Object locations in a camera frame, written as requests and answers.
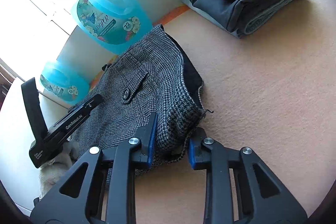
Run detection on grey houndstooth pants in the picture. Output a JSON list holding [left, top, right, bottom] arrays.
[[72, 24, 206, 167]]

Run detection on left hand white glove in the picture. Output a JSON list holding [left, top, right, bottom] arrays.
[[39, 140, 79, 199]]

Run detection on large blue detergent bottle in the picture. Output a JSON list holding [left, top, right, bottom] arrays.
[[71, 0, 153, 55]]

